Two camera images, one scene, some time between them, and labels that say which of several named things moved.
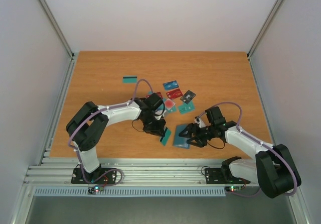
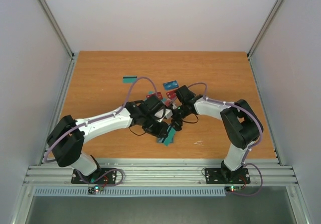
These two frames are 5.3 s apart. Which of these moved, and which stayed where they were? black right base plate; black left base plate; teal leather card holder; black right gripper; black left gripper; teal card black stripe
Moved: teal leather card holder; black right gripper
Stayed: black left base plate; teal card black stripe; black right base plate; black left gripper
